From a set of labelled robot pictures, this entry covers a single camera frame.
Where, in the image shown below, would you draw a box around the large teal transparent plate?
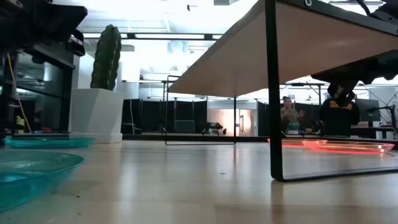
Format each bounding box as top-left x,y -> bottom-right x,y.
0,151 -> 85,214

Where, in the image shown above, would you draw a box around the dark computer monitor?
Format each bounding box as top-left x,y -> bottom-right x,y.
355,98 -> 382,123

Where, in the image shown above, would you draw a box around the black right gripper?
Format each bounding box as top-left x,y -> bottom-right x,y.
310,51 -> 398,106

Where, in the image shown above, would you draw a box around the white faceted planter pot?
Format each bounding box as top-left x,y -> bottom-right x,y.
68,88 -> 125,144

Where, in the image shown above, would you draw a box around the black framed glass partition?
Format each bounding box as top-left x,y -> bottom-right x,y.
0,43 -> 76,136

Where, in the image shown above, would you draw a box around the person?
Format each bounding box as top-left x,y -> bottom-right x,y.
279,96 -> 306,135
319,98 -> 361,137

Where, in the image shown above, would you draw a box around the black aluminium table frame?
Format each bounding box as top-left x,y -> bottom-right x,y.
0,133 -> 398,150

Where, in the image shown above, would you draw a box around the grey box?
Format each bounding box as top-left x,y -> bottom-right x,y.
174,119 -> 196,134

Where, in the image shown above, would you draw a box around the long ceiling light strip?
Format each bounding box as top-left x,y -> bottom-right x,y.
83,32 -> 223,40

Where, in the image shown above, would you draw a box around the yellow cable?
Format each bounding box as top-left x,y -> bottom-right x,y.
6,52 -> 32,134

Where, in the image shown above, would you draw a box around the orange transparent plate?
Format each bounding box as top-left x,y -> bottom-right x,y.
301,140 -> 396,156

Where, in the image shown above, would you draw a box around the black office chair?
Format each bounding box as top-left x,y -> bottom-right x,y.
201,121 -> 228,136

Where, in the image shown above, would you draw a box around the green cactus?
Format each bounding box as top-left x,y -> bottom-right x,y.
90,24 -> 123,91

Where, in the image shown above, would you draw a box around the wooden shelf with black legs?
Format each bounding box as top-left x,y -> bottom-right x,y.
164,0 -> 398,183

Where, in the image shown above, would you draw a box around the small potted desk plant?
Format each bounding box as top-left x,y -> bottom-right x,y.
286,120 -> 302,135

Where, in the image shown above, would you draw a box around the black room divider panels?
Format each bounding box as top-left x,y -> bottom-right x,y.
122,98 -> 208,135

